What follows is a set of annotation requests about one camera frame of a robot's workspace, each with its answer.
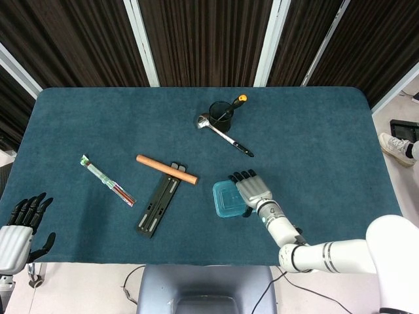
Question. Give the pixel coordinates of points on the black mesh pen holder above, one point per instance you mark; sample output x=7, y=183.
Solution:
x=222, y=126

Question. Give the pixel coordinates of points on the wooden rolling pin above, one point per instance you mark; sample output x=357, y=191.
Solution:
x=167, y=169

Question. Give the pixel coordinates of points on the black floor device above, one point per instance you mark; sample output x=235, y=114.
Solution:
x=404, y=129

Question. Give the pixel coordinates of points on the white partition post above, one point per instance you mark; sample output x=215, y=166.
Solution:
x=397, y=86
x=142, y=42
x=271, y=42
x=325, y=42
x=19, y=72

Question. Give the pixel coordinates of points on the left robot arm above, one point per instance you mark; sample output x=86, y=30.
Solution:
x=6, y=283

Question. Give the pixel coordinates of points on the white sneaker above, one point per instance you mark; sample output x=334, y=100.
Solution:
x=394, y=145

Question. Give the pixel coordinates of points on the black yellow screwdriver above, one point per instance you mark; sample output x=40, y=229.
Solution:
x=237, y=102

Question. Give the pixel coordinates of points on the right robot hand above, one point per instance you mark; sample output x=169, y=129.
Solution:
x=253, y=191

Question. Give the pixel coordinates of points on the teal table cloth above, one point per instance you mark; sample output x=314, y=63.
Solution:
x=131, y=124

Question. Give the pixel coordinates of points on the grey robot torso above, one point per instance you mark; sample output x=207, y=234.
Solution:
x=206, y=284

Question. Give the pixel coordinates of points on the table caster wheel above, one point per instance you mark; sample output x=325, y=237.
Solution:
x=35, y=281

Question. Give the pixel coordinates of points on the packaged red chopsticks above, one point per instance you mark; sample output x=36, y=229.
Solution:
x=106, y=179

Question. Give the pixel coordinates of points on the dark brown slatted panel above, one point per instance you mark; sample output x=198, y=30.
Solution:
x=301, y=39
x=206, y=42
x=376, y=42
x=72, y=42
x=11, y=108

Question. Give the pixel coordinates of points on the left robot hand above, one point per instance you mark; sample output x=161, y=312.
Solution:
x=13, y=247

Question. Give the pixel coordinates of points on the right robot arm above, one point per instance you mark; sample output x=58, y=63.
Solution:
x=343, y=255

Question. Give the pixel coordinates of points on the black folding stand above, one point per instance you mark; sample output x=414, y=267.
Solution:
x=157, y=209

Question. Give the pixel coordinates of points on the blue plastic lid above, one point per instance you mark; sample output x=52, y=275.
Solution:
x=226, y=199

